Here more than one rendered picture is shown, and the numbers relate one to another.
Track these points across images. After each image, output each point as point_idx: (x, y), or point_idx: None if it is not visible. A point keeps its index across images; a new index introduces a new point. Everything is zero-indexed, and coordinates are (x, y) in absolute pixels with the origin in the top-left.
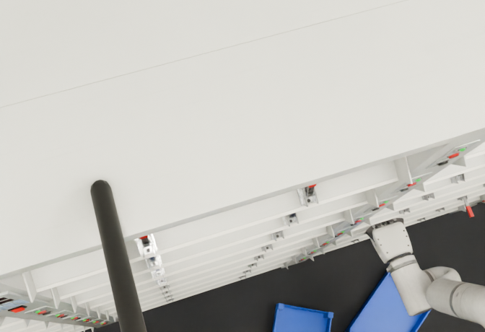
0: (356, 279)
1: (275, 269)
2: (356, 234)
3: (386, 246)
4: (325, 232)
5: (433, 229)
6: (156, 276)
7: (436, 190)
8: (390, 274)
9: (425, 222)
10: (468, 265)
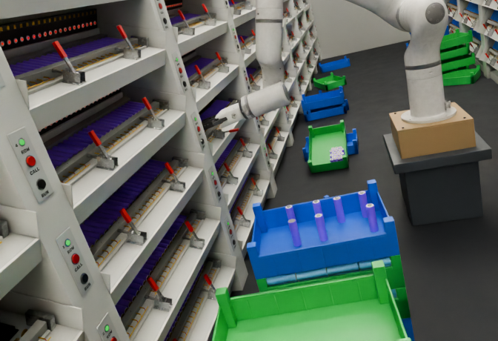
0: None
1: (240, 294)
2: (218, 147)
3: (229, 109)
4: (163, 49)
5: (279, 204)
6: None
7: None
8: (251, 110)
9: (271, 207)
10: (316, 193)
